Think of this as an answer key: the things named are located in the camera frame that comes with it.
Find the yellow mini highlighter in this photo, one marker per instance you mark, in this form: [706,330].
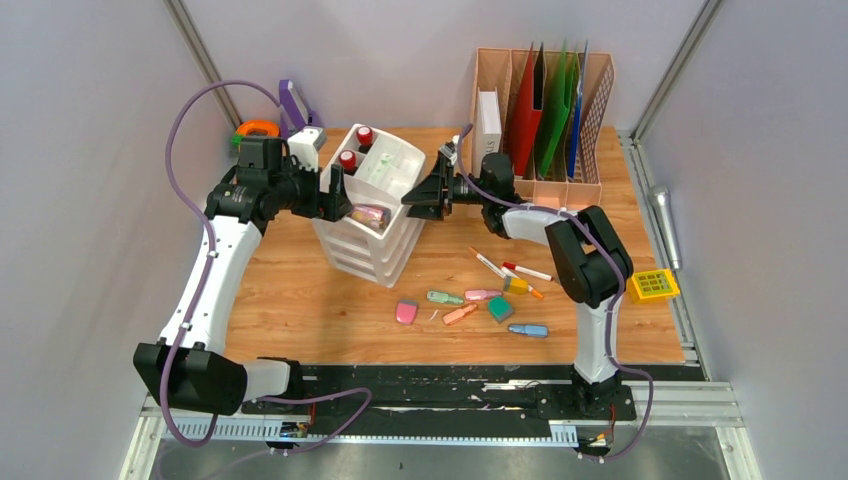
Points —
[515,285]

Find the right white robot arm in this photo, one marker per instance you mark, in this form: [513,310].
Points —
[591,262]

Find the red folder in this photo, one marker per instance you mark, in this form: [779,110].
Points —
[527,110]

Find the blue mini highlighter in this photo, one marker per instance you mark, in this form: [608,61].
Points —
[529,330]

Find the green folder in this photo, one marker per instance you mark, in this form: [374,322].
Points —
[553,131]

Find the white plastic drawer unit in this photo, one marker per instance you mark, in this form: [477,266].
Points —
[376,239]

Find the red black stamp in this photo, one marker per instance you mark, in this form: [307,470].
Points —
[348,160]

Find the teal eraser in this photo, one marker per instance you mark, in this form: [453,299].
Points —
[500,309]

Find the red cap white marker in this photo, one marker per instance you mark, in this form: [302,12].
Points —
[528,271]

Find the pink plastic file organizer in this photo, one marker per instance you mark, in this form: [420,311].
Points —
[499,69]

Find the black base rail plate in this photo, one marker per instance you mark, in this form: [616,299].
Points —
[449,400]

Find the white hardcover book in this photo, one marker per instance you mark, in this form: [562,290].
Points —
[487,130]

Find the yellow small crate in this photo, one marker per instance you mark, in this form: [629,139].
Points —
[652,285]

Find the pink highlighter pack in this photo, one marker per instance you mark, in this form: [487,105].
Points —
[373,216]

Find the blue folder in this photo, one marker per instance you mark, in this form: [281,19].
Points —
[572,150]

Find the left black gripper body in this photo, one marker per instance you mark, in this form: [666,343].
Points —
[306,195]

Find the orange mini highlighter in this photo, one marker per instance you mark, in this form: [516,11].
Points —
[458,314]

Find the red round stamp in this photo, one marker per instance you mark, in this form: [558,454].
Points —
[365,137]

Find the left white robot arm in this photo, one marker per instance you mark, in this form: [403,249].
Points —
[185,367]

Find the pink mini highlighter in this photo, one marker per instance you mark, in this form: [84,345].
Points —
[474,295]

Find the green mini highlighter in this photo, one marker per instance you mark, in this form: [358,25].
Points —
[444,298]

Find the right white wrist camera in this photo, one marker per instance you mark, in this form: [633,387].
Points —
[449,150]

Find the pink eraser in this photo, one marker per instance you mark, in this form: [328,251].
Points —
[406,311]

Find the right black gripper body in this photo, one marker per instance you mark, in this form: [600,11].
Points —
[460,191]

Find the orange tape dispenser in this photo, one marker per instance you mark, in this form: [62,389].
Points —
[256,127]

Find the purple object at wall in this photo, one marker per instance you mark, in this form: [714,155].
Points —
[294,110]

